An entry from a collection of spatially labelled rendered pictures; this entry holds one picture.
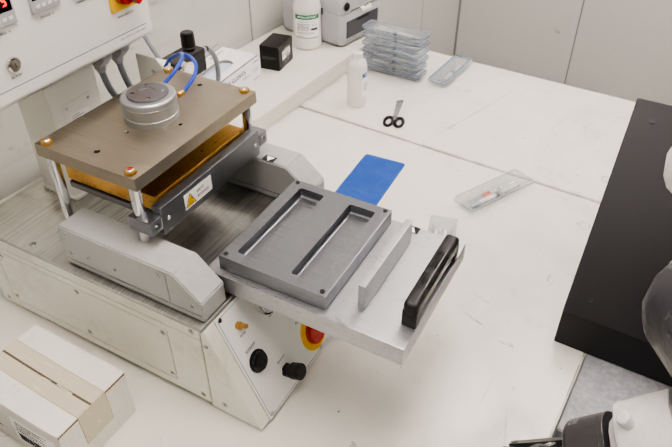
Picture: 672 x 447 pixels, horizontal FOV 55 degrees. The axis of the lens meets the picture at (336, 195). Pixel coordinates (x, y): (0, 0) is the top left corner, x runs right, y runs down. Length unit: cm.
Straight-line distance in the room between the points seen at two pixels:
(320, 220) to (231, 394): 27
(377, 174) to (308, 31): 60
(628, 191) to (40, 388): 91
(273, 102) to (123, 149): 79
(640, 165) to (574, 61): 230
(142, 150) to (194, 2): 95
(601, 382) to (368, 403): 36
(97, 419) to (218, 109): 46
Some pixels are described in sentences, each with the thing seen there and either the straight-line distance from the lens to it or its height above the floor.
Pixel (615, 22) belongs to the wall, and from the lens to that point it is 329.
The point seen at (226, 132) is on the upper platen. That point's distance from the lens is 101.
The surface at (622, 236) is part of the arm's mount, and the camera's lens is 110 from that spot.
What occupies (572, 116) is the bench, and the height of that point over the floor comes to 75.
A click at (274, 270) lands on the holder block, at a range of 85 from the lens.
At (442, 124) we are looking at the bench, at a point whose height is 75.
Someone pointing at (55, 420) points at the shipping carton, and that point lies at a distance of 96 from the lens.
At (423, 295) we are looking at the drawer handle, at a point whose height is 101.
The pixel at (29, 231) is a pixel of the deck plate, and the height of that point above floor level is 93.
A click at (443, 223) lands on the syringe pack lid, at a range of 129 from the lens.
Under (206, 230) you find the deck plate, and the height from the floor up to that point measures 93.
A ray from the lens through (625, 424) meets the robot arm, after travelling 56.
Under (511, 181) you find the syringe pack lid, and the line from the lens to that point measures 143.
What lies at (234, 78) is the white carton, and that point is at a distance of 164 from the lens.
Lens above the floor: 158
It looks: 37 degrees down
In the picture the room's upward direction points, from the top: straight up
